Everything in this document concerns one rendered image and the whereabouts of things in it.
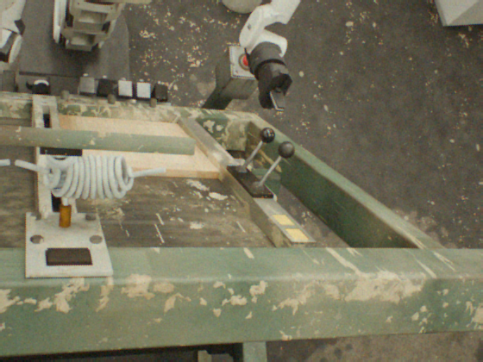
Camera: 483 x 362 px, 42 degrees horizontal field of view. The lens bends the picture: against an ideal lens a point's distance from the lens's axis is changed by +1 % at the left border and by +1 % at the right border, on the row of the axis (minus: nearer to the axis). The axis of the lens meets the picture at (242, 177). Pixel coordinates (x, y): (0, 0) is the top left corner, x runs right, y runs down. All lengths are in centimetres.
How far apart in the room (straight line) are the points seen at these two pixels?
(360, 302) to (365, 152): 246
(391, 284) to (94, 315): 42
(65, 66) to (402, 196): 181
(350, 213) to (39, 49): 179
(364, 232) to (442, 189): 220
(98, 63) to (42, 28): 27
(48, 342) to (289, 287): 31
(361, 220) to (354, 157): 193
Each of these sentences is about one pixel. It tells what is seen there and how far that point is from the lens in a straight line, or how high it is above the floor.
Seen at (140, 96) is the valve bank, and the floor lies 76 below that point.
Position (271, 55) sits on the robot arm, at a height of 136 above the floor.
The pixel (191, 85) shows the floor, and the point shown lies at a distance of 308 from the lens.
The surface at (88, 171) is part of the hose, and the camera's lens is 86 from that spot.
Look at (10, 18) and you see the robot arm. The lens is 172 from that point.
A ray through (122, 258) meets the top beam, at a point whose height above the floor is 186.
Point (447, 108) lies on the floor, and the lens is 377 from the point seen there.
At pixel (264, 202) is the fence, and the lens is 129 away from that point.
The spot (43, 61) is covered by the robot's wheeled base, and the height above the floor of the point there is 17.
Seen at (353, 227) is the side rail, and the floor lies 149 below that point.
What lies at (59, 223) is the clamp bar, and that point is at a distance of 90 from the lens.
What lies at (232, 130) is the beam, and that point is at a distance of 204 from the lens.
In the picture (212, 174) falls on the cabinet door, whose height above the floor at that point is 128.
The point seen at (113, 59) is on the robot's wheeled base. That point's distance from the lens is 286.
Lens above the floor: 267
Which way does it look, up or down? 64 degrees down
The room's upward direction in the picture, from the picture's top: 49 degrees clockwise
